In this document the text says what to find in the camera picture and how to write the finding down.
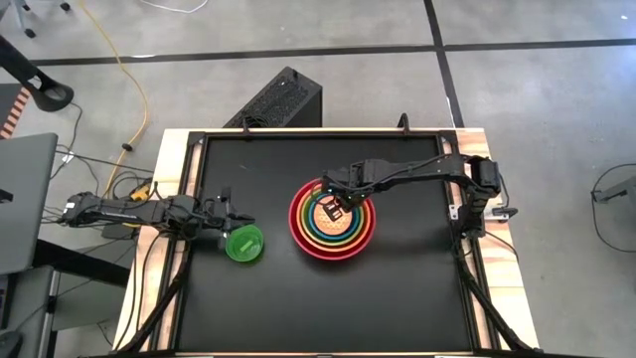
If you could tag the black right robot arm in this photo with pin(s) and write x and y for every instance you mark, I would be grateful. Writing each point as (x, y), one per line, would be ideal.
(432, 171)

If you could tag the teal bowl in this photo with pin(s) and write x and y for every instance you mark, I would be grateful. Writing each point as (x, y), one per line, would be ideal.
(332, 238)

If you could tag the nested rainbow bowls stack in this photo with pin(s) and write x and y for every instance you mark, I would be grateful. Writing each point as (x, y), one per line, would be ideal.
(332, 257)

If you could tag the orange black striped board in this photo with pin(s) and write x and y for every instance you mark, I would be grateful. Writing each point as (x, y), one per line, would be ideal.
(15, 112)

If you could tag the grey metal floor bracket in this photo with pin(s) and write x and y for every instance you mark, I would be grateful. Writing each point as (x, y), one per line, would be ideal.
(618, 191)

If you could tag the black aluminium table frame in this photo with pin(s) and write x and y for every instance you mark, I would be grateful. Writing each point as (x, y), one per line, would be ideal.
(191, 199)

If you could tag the grey office chair base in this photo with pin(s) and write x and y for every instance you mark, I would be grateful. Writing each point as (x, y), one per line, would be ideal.
(25, 20)

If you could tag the small translucent green bowl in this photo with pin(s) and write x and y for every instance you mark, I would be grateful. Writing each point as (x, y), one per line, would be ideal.
(246, 246)

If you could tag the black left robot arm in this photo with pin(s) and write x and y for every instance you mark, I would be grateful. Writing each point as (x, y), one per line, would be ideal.
(129, 211)

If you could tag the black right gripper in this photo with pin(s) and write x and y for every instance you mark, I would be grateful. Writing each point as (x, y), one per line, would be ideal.
(348, 181)

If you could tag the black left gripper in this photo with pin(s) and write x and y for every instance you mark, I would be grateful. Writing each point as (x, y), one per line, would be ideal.
(223, 219)

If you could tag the black computer tower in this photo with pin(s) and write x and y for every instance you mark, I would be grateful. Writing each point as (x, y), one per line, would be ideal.
(278, 102)

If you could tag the yellow-green bowl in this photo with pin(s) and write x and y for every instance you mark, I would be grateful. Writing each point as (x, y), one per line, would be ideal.
(332, 244)

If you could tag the black curved stand base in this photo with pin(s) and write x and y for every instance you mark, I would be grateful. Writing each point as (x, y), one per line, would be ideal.
(35, 79)

